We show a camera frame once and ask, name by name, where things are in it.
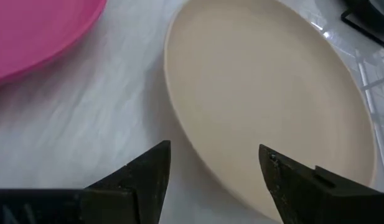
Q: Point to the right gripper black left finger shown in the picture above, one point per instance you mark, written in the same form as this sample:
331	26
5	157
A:
142	186

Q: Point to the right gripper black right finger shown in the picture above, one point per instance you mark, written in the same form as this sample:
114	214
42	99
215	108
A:
303	196

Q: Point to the magenta plate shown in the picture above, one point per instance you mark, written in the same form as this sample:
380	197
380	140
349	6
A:
33	31

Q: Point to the black frame wooden shelf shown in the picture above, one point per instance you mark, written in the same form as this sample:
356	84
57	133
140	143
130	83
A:
363	26

